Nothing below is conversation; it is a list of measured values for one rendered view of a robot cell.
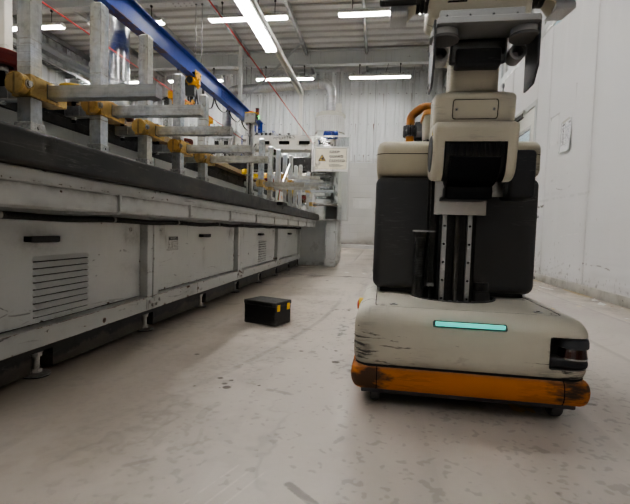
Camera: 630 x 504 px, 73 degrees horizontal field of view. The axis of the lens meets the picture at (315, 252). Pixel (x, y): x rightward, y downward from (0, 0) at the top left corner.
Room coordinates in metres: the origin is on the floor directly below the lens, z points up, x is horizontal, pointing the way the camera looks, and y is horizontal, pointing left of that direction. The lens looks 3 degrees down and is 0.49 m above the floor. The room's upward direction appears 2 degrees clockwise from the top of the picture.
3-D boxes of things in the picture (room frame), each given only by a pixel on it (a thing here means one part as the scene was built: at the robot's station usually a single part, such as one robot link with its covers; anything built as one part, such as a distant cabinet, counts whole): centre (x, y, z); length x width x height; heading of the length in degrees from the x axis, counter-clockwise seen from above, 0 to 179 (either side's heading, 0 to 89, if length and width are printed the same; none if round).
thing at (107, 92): (1.04, 0.59, 0.80); 0.43 x 0.03 x 0.04; 82
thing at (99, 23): (1.26, 0.65, 0.89); 0.04 x 0.04 x 0.48; 82
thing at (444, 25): (1.16, -0.43, 0.99); 0.28 x 0.16 x 0.22; 81
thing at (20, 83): (1.04, 0.68, 0.80); 0.14 x 0.06 x 0.05; 172
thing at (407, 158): (1.54, -0.49, 0.59); 0.55 x 0.34 x 0.83; 81
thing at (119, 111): (1.29, 0.56, 0.83); 0.43 x 0.03 x 0.04; 82
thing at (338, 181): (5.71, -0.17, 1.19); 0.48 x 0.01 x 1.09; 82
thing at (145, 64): (1.51, 0.61, 0.91); 0.04 x 0.04 x 0.48; 82
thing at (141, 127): (1.53, 0.61, 0.83); 0.14 x 0.06 x 0.05; 172
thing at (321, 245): (6.18, 0.48, 0.95); 1.65 x 0.70 x 1.90; 82
